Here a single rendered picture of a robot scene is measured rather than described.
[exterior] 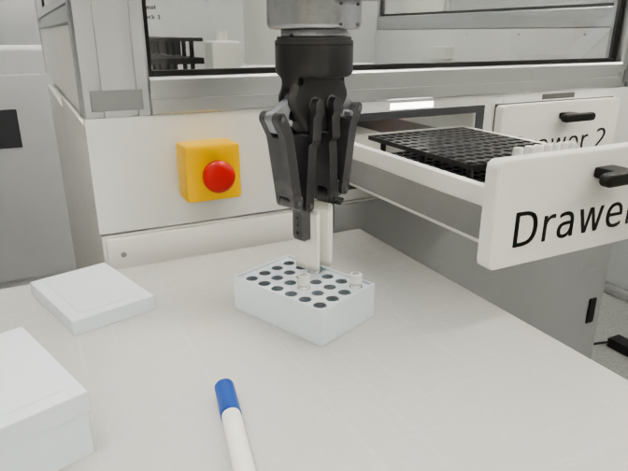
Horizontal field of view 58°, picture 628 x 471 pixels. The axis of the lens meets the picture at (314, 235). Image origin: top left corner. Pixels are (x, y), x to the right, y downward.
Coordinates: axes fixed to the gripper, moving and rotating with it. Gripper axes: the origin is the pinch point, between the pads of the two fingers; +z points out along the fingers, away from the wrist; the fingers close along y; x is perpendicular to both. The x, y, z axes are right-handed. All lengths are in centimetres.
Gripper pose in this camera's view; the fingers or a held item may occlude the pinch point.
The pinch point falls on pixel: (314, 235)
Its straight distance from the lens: 60.5
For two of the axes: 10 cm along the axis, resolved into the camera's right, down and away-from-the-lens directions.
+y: 6.6, -2.5, 7.1
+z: 0.0, 9.4, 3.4
